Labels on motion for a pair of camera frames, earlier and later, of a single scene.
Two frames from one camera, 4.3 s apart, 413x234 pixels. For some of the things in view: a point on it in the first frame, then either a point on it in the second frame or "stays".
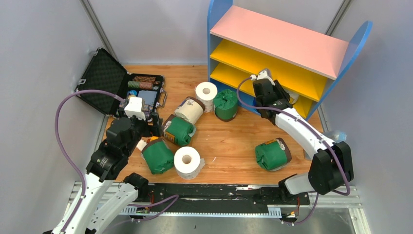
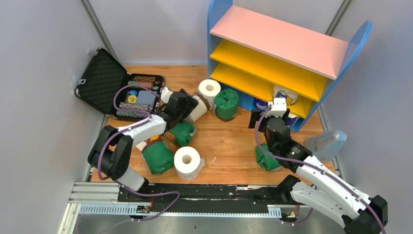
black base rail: (219, 197) stays
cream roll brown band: (294, 96) stays
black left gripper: (156, 128) → (190, 104)
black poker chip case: (105, 74) stays
